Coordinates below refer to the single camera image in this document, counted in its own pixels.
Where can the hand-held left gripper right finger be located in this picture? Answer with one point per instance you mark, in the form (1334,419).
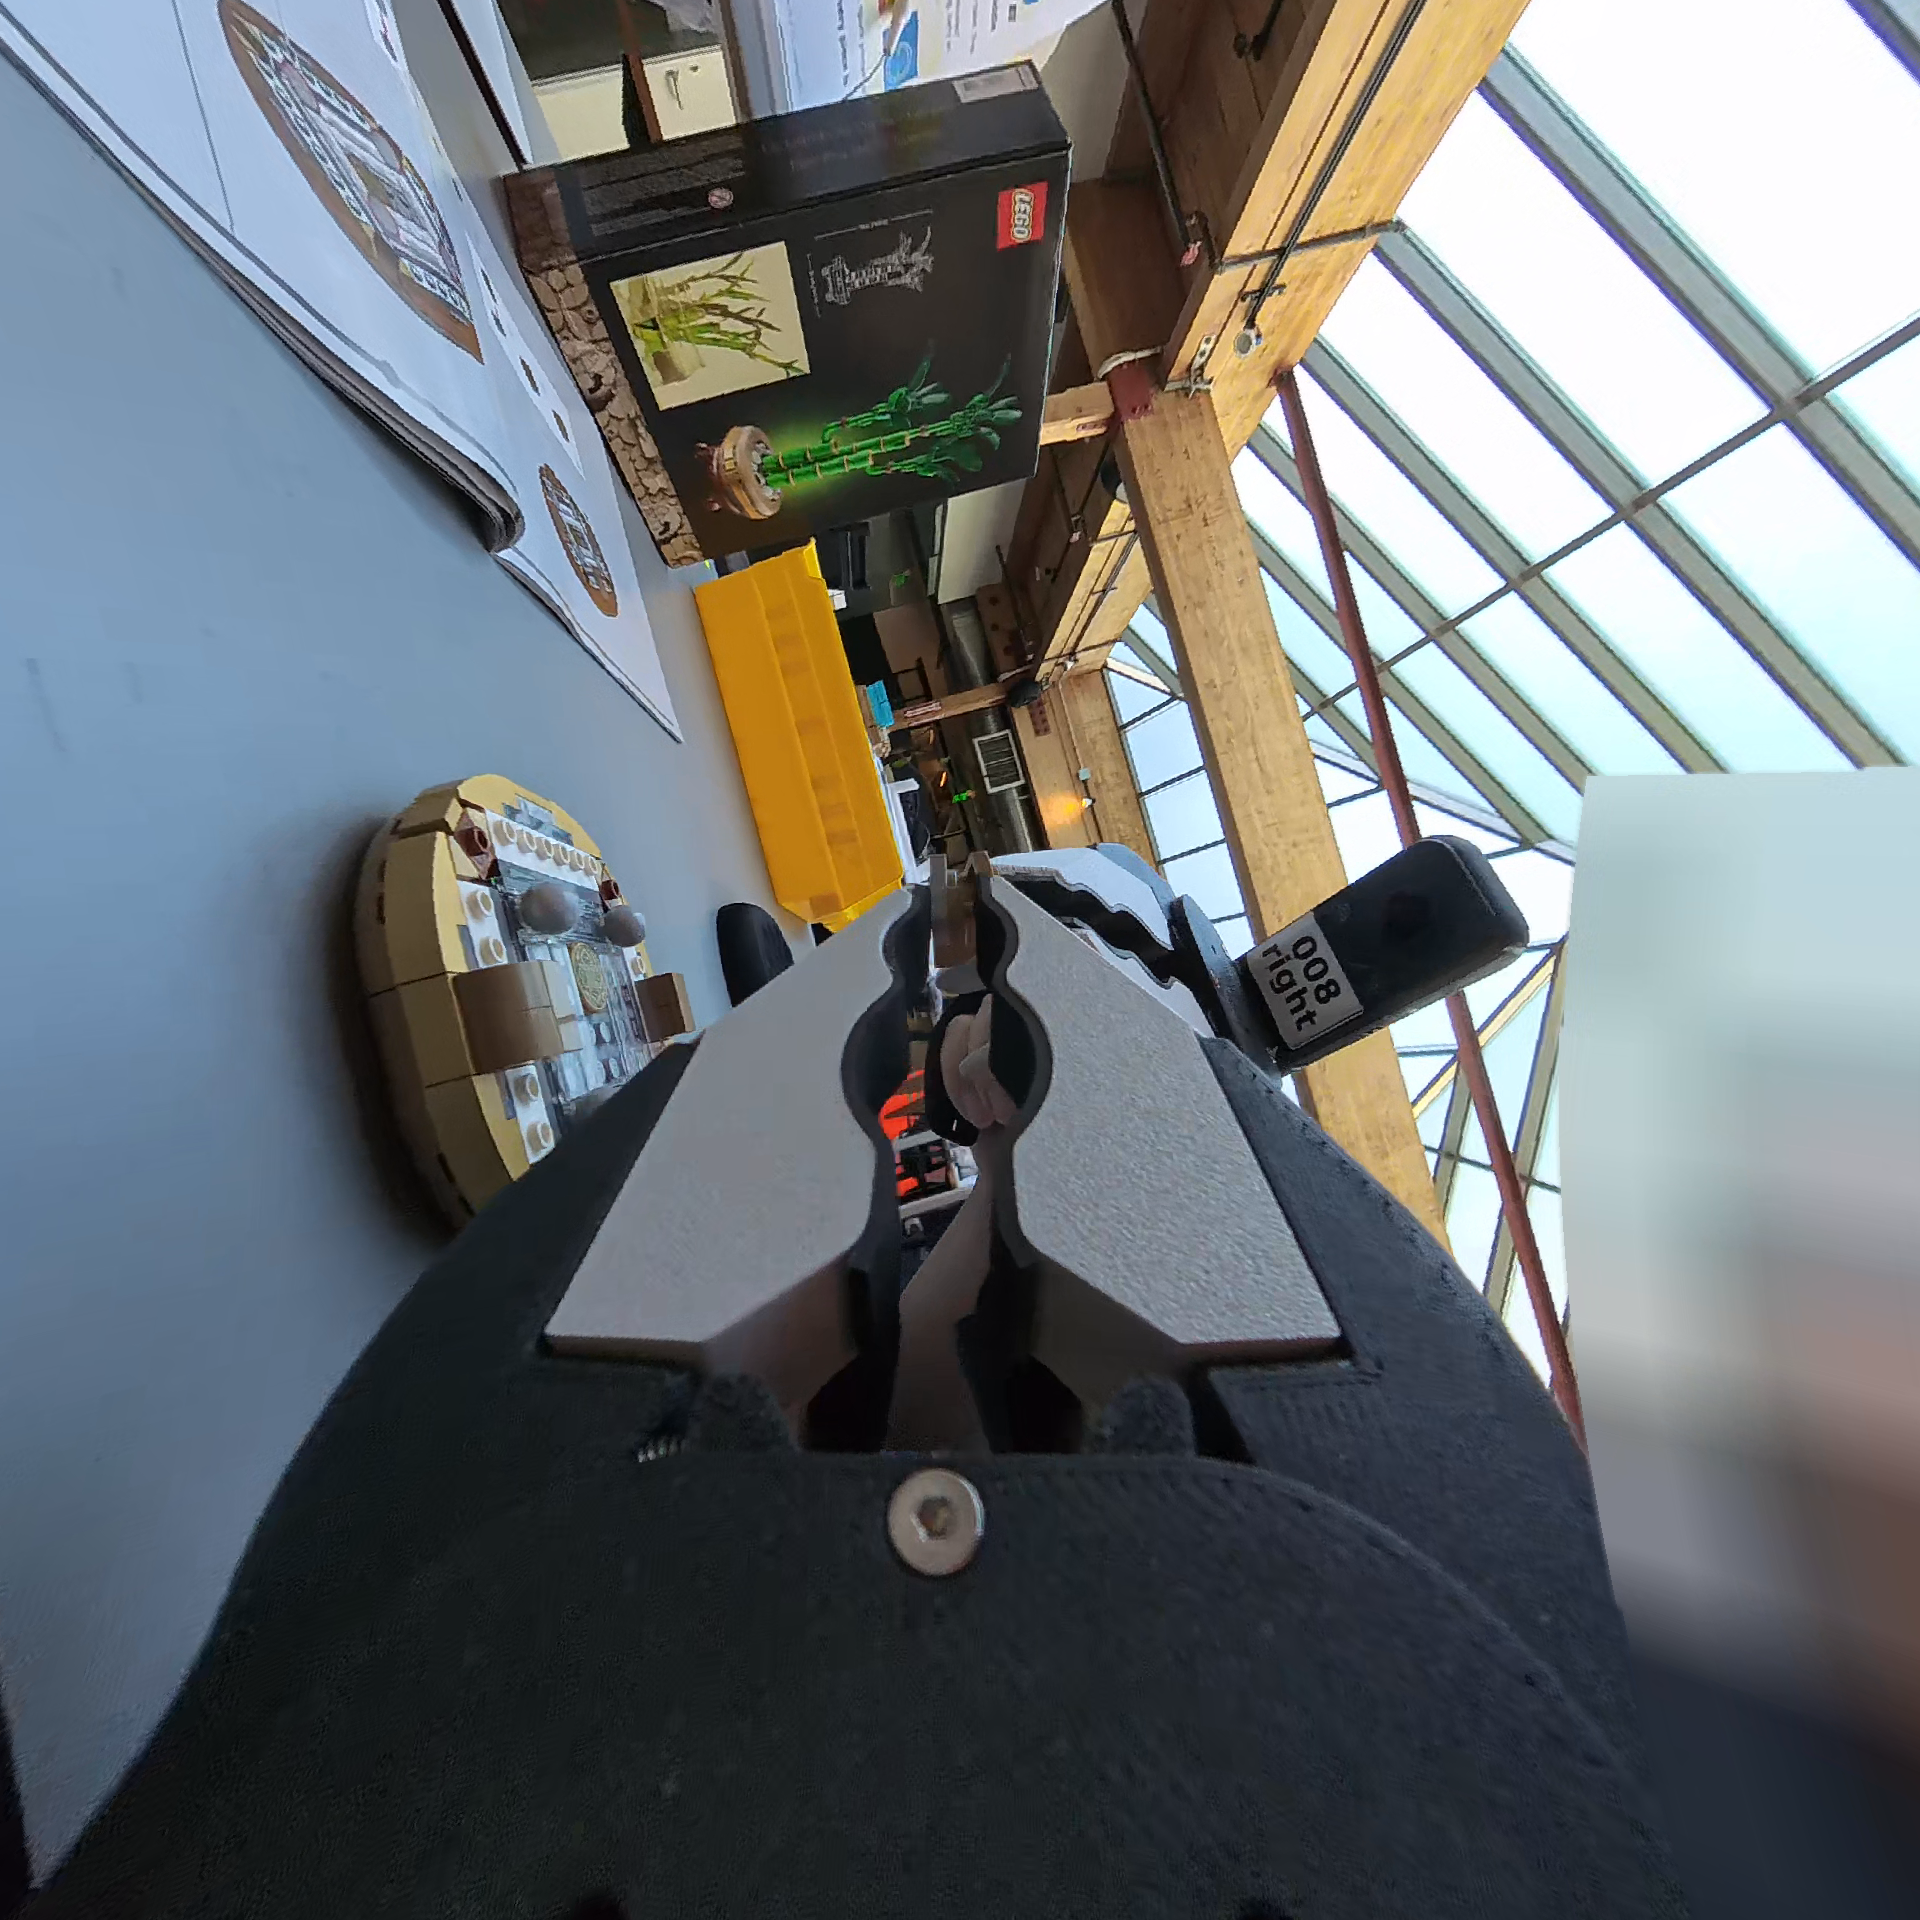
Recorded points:
(1155,1200)

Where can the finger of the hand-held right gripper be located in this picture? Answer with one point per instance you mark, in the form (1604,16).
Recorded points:
(1089,874)

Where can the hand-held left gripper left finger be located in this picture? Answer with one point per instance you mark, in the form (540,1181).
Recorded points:
(706,1200)

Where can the small tan lego piece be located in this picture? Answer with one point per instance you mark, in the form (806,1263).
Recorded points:
(954,909)

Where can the round tan lego base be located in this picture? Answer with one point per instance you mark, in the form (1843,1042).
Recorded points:
(452,991)

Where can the black lego box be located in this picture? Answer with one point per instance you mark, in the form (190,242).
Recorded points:
(839,330)

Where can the lego instruction booklet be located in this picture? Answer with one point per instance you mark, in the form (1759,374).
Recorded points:
(347,224)

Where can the person's right hand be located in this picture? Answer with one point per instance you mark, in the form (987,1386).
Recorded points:
(983,1090)

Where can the black round textured pad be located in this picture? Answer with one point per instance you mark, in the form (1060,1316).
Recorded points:
(751,955)

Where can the yellow plastic bin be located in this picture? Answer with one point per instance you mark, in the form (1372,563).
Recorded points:
(797,722)

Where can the wooden roof post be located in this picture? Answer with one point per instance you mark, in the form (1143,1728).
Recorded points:
(1244,675)

